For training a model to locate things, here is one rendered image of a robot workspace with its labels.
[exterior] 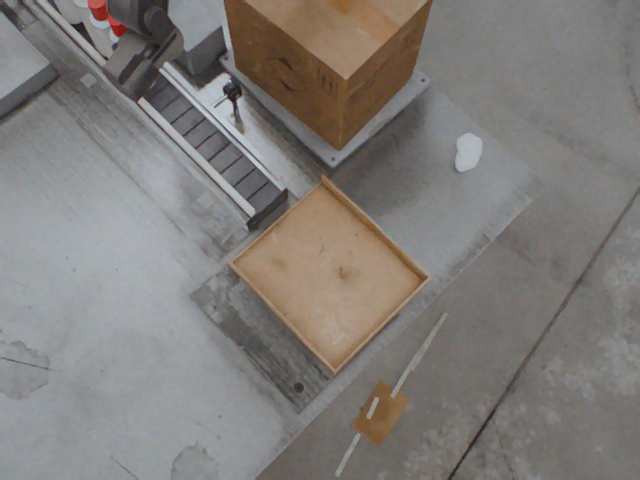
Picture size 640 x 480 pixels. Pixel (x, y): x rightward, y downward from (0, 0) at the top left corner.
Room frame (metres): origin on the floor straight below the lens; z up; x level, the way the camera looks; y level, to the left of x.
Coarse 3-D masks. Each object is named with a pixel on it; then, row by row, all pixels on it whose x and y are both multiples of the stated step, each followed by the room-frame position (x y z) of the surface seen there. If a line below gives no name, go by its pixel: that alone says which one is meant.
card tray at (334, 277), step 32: (320, 192) 0.52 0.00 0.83; (288, 224) 0.45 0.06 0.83; (320, 224) 0.45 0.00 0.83; (352, 224) 0.46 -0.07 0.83; (256, 256) 0.38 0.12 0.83; (288, 256) 0.38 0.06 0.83; (320, 256) 0.39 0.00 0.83; (352, 256) 0.39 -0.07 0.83; (384, 256) 0.39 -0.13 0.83; (256, 288) 0.30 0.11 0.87; (288, 288) 0.32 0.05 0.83; (320, 288) 0.32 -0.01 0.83; (352, 288) 0.32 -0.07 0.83; (384, 288) 0.33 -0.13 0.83; (416, 288) 0.33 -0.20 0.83; (288, 320) 0.25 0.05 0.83; (320, 320) 0.26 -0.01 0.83; (352, 320) 0.26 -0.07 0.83; (384, 320) 0.26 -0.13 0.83; (320, 352) 0.20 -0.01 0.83; (352, 352) 0.19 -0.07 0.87
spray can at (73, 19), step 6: (54, 0) 0.87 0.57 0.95; (60, 0) 0.86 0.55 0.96; (66, 0) 0.86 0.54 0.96; (60, 6) 0.86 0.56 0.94; (66, 6) 0.86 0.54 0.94; (72, 6) 0.86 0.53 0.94; (66, 12) 0.86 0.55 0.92; (72, 12) 0.86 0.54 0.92; (66, 18) 0.86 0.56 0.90; (72, 18) 0.86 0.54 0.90; (78, 18) 0.86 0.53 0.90; (72, 24) 0.86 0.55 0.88; (78, 24) 0.86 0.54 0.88
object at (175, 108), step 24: (48, 0) 0.92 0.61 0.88; (144, 96) 0.70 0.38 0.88; (168, 96) 0.70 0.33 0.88; (168, 120) 0.64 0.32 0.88; (192, 120) 0.65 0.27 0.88; (192, 144) 0.59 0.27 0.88; (216, 144) 0.60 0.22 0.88; (216, 168) 0.54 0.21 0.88; (240, 168) 0.55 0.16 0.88; (240, 192) 0.49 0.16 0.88; (264, 192) 0.50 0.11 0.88
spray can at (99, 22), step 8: (88, 0) 0.77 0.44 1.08; (96, 0) 0.77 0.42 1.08; (104, 0) 0.77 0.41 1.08; (96, 8) 0.75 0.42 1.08; (104, 8) 0.76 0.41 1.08; (96, 16) 0.75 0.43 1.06; (104, 16) 0.75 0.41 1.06; (96, 24) 0.75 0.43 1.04; (104, 24) 0.75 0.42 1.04; (96, 32) 0.75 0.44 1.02; (104, 32) 0.74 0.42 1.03; (104, 40) 0.74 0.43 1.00; (104, 48) 0.75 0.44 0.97
